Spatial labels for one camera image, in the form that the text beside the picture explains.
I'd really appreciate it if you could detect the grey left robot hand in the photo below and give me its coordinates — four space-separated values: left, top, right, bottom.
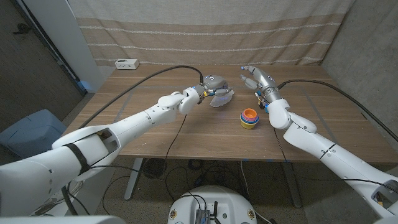
194 73 234 98

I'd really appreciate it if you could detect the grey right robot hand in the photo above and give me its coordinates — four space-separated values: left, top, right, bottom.
239 65 282 103

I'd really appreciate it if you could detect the white paper coffee filter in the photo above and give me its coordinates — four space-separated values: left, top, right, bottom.
208 89 235 108

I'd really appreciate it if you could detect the orange plastic cup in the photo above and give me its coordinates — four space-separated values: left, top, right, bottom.
243 108 259 123

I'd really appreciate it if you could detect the pink plastic cup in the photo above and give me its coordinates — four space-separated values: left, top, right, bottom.
241 112 259 123

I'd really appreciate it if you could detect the blue plastic cup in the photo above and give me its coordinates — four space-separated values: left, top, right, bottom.
240 113 259 125

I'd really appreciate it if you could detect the yellow plastic cup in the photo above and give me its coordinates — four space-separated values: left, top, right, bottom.
239 114 259 130

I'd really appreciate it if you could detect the white power strip box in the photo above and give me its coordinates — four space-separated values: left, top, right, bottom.
114 58 140 70

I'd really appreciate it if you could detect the round black floor grille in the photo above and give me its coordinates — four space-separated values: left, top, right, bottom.
143 157 167 180

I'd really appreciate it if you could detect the grey table leg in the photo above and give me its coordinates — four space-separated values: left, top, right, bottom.
281 162 303 208

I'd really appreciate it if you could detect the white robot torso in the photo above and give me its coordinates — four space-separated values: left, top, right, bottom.
167 185 258 224

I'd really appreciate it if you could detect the white table leg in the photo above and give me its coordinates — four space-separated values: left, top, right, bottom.
124 157 144 200

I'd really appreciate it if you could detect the grey finned electronics box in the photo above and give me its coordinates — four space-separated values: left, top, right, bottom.
195 208 211 224

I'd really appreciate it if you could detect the blue storage bin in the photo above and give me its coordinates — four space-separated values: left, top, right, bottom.
0 108 67 159

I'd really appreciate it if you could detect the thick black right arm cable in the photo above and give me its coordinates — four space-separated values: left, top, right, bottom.
276 78 398 142

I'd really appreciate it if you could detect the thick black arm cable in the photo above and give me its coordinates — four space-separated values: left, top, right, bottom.
276 78 398 142
77 65 205 130

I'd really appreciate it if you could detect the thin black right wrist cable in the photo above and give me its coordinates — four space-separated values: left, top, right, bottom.
272 126 286 162

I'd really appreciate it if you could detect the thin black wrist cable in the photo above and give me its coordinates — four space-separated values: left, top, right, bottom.
272 126 286 162
162 114 187 183

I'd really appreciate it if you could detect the thin black left wrist cable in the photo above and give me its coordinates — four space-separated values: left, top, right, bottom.
162 114 187 183

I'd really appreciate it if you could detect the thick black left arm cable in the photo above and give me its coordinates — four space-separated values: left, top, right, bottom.
77 65 205 130

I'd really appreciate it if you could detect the white wall pillar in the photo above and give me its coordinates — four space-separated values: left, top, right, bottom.
23 0 105 93

